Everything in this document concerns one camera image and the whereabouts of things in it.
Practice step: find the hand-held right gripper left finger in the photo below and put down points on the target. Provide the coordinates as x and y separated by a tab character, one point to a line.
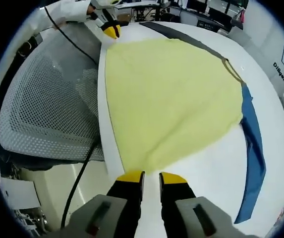
127	198

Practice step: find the yellow grey blue garment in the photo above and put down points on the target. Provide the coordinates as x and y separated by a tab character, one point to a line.
169	99

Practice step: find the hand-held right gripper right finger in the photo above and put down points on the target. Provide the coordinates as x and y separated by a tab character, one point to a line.
174	198

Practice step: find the person's left hand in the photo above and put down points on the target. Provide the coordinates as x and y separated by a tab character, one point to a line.
91	11

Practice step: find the dark office desk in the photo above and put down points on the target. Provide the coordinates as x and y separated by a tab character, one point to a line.
206	19

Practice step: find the hanging bag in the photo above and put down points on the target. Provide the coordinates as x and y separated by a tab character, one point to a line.
242	16

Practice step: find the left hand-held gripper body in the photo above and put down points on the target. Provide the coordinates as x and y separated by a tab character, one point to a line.
104	3

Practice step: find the grey mesh office chair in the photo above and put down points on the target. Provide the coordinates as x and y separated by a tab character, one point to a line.
45	104

